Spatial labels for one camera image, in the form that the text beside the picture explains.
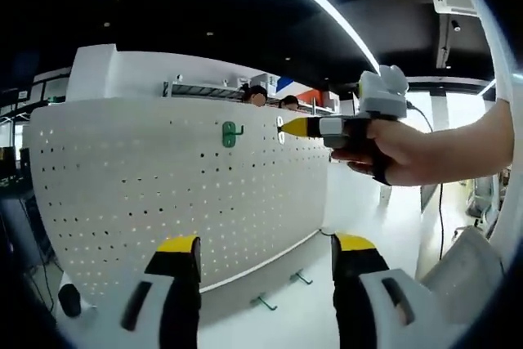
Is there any white mesh office chair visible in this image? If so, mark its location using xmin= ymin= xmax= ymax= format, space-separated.
xmin=418 ymin=226 xmax=506 ymax=325

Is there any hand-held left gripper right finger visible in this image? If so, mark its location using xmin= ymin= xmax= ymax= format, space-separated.
xmin=329 ymin=232 xmax=463 ymax=349

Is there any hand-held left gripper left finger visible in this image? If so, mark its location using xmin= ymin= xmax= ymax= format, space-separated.
xmin=110 ymin=234 xmax=203 ymax=349

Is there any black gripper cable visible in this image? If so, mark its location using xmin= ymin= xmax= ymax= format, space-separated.
xmin=405 ymin=100 xmax=446 ymax=261

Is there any person's right hand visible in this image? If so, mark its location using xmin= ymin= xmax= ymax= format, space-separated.
xmin=330 ymin=118 xmax=440 ymax=186

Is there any long ceiling light strip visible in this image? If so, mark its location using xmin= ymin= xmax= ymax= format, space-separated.
xmin=244 ymin=0 xmax=382 ymax=77

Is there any black computer mouse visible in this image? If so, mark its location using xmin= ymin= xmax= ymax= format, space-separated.
xmin=57 ymin=283 xmax=83 ymax=318

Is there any person's white shirt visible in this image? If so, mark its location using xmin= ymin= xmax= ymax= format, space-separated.
xmin=473 ymin=0 xmax=520 ymax=252

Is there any metal storage shelf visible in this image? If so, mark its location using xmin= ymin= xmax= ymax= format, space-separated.
xmin=162 ymin=80 xmax=248 ymax=101

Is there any white perforated mounting plate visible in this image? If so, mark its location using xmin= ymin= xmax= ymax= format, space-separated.
xmin=22 ymin=95 xmax=333 ymax=313

